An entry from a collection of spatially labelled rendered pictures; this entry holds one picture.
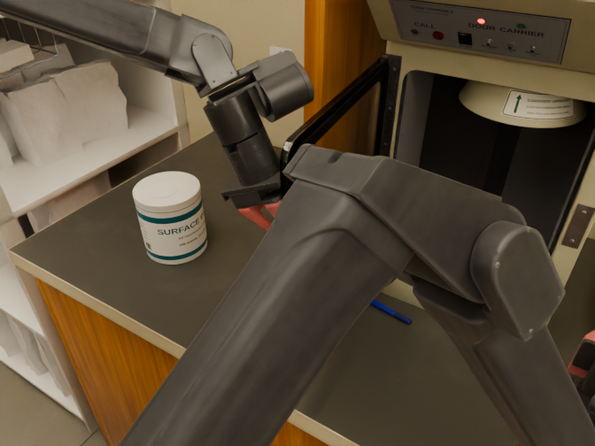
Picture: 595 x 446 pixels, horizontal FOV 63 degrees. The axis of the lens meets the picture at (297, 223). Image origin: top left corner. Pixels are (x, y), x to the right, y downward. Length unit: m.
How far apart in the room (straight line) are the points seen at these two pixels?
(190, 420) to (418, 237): 0.14
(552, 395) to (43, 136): 1.35
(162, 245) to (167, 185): 0.12
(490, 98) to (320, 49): 0.24
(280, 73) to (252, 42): 0.81
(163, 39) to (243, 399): 0.42
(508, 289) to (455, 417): 0.54
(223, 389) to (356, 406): 0.56
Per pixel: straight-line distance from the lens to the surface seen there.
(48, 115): 1.50
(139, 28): 0.57
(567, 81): 0.69
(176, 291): 0.97
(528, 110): 0.73
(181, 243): 0.99
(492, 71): 0.69
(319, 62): 0.68
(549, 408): 0.43
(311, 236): 0.23
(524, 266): 0.28
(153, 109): 1.77
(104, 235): 1.15
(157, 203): 0.94
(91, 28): 0.57
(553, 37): 0.60
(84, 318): 1.19
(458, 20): 0.61
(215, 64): 0.56
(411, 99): 0.77
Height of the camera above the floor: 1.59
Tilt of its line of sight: 36 degrees down
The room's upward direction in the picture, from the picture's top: straight up
